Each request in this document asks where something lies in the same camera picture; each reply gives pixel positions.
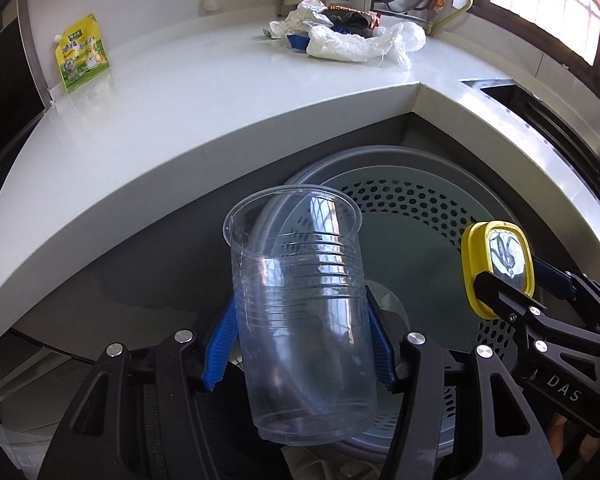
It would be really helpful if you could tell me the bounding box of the clear plastic cup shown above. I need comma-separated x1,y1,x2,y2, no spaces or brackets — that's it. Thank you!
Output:
223,184,377,446

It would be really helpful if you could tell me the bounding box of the yellow green refill pouch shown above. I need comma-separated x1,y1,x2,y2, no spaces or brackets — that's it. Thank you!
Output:
54,13,110,93

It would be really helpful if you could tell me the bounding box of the yellow gas hose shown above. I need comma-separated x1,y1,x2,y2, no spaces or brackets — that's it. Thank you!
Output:
426,0,476,37

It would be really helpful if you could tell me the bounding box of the grey perforated trash bin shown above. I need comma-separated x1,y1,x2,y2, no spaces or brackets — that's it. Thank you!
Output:
288,146,517,462

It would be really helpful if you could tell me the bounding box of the black kitchen sink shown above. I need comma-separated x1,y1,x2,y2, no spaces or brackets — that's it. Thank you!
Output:
464,79,600,191

